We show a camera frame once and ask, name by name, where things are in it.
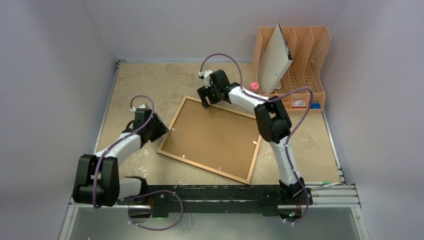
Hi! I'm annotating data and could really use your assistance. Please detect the white board in organizer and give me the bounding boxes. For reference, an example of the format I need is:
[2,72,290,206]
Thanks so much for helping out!
[257,23,293,95]

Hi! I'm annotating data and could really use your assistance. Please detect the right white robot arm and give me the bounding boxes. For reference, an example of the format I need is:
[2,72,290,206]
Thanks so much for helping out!
[197,69,308,204]

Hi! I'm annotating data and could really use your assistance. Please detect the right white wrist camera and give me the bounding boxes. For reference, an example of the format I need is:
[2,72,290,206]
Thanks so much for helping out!
[198,70,213,88]

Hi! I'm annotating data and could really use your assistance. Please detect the blue small box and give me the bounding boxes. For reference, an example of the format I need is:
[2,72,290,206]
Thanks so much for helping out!
[311,102,321,109]

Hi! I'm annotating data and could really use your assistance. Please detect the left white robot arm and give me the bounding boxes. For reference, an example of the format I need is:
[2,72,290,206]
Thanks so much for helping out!
[72,107,169,208]

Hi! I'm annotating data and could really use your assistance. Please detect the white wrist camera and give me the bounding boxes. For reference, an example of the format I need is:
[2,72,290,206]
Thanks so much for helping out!
[198,70,213,88]
[130,103,149,112]

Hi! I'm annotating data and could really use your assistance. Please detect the pink capped bottle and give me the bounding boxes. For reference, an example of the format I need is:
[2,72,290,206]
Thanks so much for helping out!
[249,82,259,93]

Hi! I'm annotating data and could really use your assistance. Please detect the red white small box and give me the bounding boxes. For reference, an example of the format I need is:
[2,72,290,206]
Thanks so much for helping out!
[291,99,307,109]

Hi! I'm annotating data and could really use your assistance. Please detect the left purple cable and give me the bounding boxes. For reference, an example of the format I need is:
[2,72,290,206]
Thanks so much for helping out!
[92,94,184,232]

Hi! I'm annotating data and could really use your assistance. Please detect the green tipped pen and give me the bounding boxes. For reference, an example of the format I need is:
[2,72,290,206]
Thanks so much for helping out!
[304,181,331,186]

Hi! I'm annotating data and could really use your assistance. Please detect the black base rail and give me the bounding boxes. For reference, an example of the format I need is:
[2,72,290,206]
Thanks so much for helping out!
[117,184,313,220]

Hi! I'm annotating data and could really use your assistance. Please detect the orange file organizer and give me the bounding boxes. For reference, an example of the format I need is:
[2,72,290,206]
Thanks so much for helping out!
[258,26,331,114]

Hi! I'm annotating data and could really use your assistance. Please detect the wooden picture frame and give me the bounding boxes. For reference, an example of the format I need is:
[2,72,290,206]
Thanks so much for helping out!
[156,95,263,186]

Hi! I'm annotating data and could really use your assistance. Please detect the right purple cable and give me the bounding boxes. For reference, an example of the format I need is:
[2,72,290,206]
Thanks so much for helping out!
[198,52,315,226]

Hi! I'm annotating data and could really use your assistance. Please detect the purple cable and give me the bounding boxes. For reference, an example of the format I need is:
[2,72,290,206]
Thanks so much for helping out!
[92,94,184,232]
[198,52,315,226]

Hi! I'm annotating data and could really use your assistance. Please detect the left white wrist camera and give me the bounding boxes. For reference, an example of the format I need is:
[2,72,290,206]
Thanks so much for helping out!
[130,103,149,112]

